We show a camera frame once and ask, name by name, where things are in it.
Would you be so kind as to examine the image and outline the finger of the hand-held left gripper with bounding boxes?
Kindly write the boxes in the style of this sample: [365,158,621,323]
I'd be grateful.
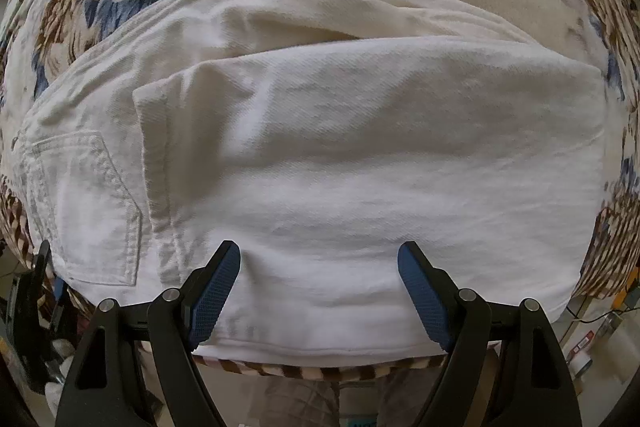
[30,239,53,308]
[50,276,73,343]

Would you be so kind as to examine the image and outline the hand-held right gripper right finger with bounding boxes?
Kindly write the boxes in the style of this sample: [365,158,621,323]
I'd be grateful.
[397,241,583,427]

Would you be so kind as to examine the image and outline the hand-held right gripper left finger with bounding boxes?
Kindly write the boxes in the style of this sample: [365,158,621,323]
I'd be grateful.
[55,239,242,427]

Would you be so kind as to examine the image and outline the white pants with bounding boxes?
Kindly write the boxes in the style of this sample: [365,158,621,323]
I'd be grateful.
[12,0,606,355]

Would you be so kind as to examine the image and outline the white bedside box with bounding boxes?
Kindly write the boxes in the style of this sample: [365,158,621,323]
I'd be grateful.
[560,302,633,388]

